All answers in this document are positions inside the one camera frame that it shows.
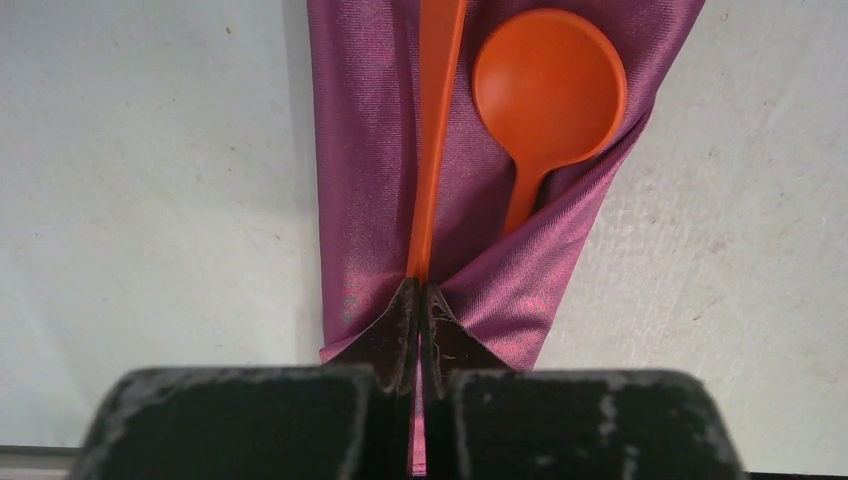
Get orange plastic knife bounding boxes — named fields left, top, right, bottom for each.
left=406, top=0, right=468, bottom=284

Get orange plastic spoon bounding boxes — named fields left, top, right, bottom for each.
left=472, top=8, right=627, bottom=234

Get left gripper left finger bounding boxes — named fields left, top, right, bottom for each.
left=70, top=279, right=421, bottom=479

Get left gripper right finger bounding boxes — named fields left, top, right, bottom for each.
left=419, top=284, right=745, bottom=479

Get maroon cloth napkin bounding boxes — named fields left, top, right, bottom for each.
left=307, top=1, right=703, bottom=370

